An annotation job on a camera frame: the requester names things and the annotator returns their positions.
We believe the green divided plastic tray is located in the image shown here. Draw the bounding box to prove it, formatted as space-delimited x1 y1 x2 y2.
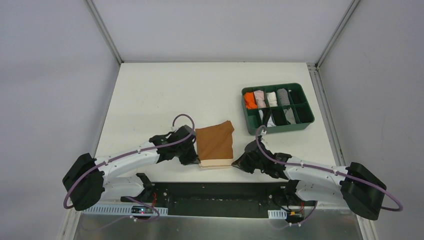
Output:
241 83 315 135

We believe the brown underwear beige waistband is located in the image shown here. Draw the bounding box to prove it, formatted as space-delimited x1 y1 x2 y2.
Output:
195 120 234 169

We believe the grey striped rolled underwear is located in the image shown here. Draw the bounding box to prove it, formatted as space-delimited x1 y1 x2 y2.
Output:
276 88 291 106

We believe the pink rolled underwear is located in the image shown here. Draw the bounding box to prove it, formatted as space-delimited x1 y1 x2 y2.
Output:
253 90 267 109

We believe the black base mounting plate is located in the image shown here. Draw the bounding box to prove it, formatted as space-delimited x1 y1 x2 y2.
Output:
135 182 302 219

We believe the right white cable duct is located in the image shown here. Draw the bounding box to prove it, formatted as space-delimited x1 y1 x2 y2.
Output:
267 209 287 220

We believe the orange rolled underwear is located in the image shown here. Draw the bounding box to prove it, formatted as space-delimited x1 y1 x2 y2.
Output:
243 92 258 110

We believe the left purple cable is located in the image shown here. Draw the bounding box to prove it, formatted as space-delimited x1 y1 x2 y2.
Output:
63 113 196 210

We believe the black white rolled underwear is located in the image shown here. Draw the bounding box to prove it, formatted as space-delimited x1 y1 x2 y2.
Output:
258 108 276 128

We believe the left white cable duct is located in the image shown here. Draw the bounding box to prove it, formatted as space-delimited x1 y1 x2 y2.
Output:
82 203 168 217

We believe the white cable duct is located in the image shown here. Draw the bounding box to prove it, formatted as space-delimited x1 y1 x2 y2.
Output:
82 203 168 217
267 209 287 220

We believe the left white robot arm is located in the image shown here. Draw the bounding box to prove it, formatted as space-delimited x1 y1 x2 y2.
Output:
62 125 199 211

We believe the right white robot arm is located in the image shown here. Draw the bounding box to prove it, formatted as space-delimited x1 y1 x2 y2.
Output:
232 141 387 221

